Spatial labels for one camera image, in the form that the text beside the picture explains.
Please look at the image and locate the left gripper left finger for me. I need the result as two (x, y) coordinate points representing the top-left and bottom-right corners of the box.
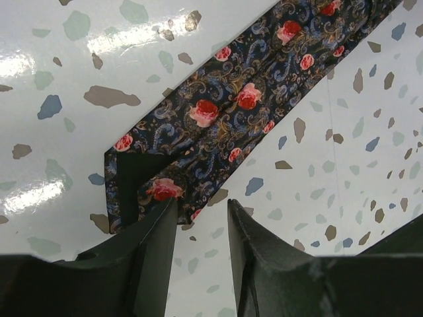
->
(1, 199), (177, 316)

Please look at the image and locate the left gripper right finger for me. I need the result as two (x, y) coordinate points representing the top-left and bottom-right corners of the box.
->
(227, 199), (422, 316)

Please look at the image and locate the navy floral paisley tie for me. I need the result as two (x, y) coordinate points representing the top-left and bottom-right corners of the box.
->
(104, 1), (398, 234)

